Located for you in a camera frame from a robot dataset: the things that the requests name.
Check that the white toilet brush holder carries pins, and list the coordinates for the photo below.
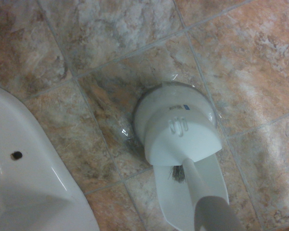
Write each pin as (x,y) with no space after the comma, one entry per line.
(178,130)

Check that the white toilet bowl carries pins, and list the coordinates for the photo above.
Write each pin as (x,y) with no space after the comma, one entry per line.
(26,156)

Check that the white toilet brush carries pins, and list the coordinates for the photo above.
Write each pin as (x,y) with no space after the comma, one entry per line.
(207,202)

